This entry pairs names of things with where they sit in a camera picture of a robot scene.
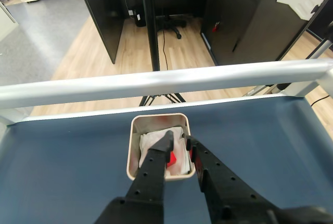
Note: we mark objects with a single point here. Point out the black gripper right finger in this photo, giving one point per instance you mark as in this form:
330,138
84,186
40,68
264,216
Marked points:
223,192

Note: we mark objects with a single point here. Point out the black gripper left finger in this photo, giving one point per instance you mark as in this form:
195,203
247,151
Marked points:
151,177

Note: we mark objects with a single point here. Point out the red cube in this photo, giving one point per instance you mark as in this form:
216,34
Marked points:
171,159

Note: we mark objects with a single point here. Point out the beige square box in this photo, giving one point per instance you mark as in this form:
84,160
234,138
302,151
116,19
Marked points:
131,161

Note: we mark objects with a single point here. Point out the white crumpled tissue paper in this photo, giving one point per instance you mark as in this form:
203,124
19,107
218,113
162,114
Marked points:
151,140

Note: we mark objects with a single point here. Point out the black tripod stand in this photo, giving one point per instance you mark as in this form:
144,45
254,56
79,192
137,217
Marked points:
152,26

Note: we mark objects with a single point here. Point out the black office chair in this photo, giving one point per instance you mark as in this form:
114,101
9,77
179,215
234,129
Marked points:
171,23

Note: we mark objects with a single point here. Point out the black computer tower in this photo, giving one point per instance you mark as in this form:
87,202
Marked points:
139,18

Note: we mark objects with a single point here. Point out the red fire extinguisher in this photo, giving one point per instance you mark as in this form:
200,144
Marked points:
216,27

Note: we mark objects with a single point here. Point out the black desk with wood top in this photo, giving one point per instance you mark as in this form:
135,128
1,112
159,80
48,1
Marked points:
247,26

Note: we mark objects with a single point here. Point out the silver stand with black head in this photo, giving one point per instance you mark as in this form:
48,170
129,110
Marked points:
321,48

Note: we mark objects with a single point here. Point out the silver metal cart frame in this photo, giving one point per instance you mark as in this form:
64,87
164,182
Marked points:
156,83

